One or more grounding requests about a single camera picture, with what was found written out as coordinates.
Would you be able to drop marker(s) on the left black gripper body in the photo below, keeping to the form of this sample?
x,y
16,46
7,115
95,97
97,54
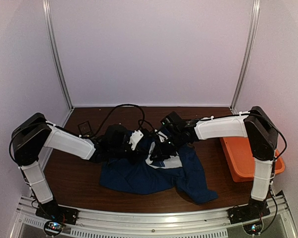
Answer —
x,y
131,158

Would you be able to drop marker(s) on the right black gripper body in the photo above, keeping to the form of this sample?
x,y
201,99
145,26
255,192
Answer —
x,y
168,150

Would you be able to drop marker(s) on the navy white clothing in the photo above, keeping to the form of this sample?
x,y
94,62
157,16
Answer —
x,y
183,171

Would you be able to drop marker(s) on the black brooch display box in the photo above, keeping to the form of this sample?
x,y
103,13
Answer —
x,y
85,128

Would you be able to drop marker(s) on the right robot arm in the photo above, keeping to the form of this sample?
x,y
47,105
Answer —
x,y
254,125

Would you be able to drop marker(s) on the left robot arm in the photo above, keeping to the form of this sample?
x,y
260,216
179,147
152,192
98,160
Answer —
x,y
36,133

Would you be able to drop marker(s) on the orange plastic bin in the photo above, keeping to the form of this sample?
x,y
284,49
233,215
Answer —
x,y
239,158

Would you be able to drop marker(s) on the left circuit board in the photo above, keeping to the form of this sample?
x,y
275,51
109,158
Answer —
x,y
52,228

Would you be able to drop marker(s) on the circuit board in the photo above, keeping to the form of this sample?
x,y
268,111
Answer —
x,y
253,228
52,228

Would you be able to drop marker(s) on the right circuit board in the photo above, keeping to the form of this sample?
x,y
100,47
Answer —
x,y
253,228

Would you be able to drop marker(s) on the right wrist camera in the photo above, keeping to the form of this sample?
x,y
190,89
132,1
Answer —
x,y
162,137

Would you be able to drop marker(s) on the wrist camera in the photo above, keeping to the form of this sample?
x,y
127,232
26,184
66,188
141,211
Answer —
x,y
162,137
135,138

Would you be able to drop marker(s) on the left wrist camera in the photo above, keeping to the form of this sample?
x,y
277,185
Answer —
x,y
135,138

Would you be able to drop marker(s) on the front aluminium rail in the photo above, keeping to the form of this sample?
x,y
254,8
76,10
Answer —
x,y
170,215

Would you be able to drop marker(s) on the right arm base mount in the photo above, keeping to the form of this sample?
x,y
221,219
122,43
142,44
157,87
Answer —
x,y
240,214

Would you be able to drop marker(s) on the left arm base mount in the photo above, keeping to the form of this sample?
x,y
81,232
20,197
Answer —
x,y
62,214

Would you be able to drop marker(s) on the right aluminium frame post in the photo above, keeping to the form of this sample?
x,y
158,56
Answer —
x,y
253,26

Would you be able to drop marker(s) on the aluminium frame post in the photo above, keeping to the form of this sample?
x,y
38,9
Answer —
x,y
55,53
253,26

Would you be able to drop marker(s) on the left aluminium frame post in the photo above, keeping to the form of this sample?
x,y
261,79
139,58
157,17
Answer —
x,y
55,53

